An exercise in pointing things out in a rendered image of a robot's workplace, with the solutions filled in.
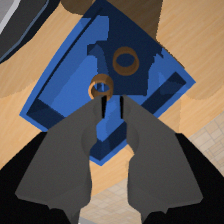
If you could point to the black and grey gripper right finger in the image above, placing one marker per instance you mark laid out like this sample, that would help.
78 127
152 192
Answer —
168 172

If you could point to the bronze bushing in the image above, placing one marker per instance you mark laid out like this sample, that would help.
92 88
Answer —
125 71
101 78

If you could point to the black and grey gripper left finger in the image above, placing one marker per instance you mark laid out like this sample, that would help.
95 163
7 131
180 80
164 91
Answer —
52 170

